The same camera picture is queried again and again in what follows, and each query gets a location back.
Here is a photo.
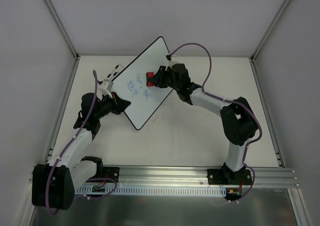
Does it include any right aluminium frame post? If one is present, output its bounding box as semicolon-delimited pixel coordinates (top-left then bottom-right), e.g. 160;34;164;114
250;0;292;62

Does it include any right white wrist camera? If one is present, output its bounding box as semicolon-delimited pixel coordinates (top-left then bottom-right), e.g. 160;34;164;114
165;54;179;67

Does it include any aluminium mounting rail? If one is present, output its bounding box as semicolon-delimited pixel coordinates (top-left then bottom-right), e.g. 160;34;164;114
28;160;300;188

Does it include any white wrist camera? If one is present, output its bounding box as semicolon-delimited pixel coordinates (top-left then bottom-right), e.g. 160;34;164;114
165;54;179;67
98;79;113;98

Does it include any white whiteboard with black rim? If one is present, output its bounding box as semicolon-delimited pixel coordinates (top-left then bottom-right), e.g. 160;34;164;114
112;36;172;130

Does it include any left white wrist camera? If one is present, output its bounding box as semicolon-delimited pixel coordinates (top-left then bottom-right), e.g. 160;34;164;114
98;79;113;98

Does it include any aluminium frame post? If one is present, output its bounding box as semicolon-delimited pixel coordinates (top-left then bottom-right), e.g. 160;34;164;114
37;0;80;61
250;0;292;62

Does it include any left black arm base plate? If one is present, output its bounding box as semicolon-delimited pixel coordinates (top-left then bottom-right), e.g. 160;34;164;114
102;166;120;183

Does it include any left aluminium frame post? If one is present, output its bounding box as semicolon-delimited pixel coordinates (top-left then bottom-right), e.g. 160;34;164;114
37;0;80;61

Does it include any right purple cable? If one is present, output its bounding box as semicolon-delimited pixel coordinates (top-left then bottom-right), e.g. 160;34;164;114
169;43;263;204

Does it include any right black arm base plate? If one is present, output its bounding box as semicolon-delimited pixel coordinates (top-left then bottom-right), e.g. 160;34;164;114
207;168;253;186

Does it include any red and black eraser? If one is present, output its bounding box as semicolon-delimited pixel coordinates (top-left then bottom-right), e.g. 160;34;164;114
146;72;155;87

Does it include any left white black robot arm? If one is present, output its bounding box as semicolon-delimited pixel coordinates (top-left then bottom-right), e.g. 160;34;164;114
31;92;131;210

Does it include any white slotted cable duct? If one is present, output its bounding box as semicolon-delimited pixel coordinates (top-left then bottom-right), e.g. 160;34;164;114
75;184;227;198

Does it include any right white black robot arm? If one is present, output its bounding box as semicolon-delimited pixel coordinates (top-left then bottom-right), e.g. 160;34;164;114
146;63;259;185

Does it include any purple cable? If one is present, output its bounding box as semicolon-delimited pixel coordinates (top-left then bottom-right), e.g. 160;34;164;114
169;43;263;204
46;70;118;216

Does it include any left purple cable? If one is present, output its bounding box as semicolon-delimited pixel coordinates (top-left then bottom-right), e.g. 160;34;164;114
46;70;118;216

